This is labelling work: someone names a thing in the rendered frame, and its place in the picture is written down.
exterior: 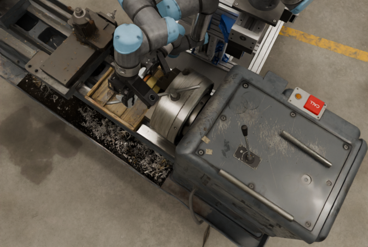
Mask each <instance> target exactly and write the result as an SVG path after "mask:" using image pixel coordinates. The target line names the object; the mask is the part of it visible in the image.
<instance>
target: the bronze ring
mask: <svg viewBox="0 0 368 247"><path fill-rule="evenodd" d="M142 79H143V80H144V81H145V82H146V83H147V84H148V85H149V86H150V87H151V88H152V89H153V90H154V92H155V93H156V94H160V93H162V92H163V89H161V88H160V87H158V86H157V85H156V82H157V79H158V78H157V77H155V76H152V75H150V74H146V75H145V76H144V77H143V78H142Z"/></svg>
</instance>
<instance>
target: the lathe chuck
mask: <svg viewBox="0 0 368 247"><path fill-rule="evenodd" d="M185 70H186V71H189V72H190V74H189V75H185V76H184V75H183V73H182V72H180V73H179V74H178V75H177V76H176V77H175V78H174V80H173V81H172V82H171V83H170V85H169V86H168V87H167V89H166V91H165V92H168V91H169V90H170V89H171V88H174V89H175V90H178V89H182V88H187V87H192V86H195V85H199V84H200V83H201V81H203V80H204V79H206V78H207V77H205V76H204V75H202V74H201V73H199V72H197V71H196V70H194V69H193V68H191V67H187V68H185ZM193 91H194V89H193V90H188V91H183V92H180V93H179V94H180V98H179V99H178V100H173V99H172V98H171V94H170V95H166V96H162V97H161V98H160V100H159V102H158V103H157V105H156V107H155V109H154V111H153V114H152V117H151V120H150V123H149V124H150V125H151V126H154V128H155V129H153V128H152V127H150V128H151V129H152V130H154V131H155V132H157V133H158V134H159V135H161V136H162V137H164V138H166V139H167V136H168V133H169V130H170V128H171V126H172V124H173V122H174V120H175V118H176V116H177V115H178V113H179V111H180V109H181V108H182V106H183V105H184V104H185V102H186V101H187V99H188V98H189V96H190V95H191V94H192V92H193Z"/></svg>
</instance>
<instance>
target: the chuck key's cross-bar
mask: <svg viewBox="0 0 368 247"><path fill-rule="evenodd" d="M198 88H200V85H195V86H192V87H187V88H182V89H178V90H176V93H180V92H183V91H188V90H193V89H198ZM157 95H158V96H159V97H160V96H166V95H170V92H169V91H168V92H164V93H160V94H157ZM106 103H107V105H111V104H118V103H122V102H121V101H119V100H114V101H107V102H106Z"/></svg>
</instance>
